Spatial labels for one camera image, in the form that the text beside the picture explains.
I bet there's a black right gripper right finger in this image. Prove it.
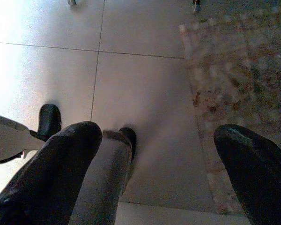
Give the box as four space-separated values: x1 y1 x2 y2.
213 123 281 225

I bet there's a metal table leg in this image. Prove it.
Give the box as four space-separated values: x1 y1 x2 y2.
192 0 201 15

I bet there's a black robot left foot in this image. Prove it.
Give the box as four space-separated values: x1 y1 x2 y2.
38 104 62 143

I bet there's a silver robot right leg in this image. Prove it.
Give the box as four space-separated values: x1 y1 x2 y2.
69 130 134 225

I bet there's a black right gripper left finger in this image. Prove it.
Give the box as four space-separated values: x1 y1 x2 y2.
0 120 103 225

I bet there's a black robot right foot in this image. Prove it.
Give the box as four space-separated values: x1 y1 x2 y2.
118 127 137 162

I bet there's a black robot foot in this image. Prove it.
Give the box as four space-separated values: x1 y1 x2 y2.
38 104 62 143
118 127 137 162

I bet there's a patterned brown rug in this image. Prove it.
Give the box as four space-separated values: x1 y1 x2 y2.
178 0 281 215

